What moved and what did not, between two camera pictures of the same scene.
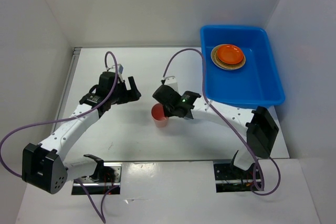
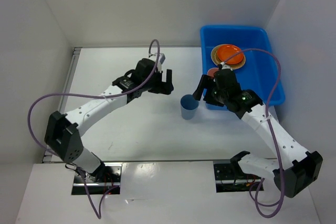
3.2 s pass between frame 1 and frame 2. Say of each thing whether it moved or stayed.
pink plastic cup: moved
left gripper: moved
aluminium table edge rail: stayed
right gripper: moved
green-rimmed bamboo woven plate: stayed
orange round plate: stayed
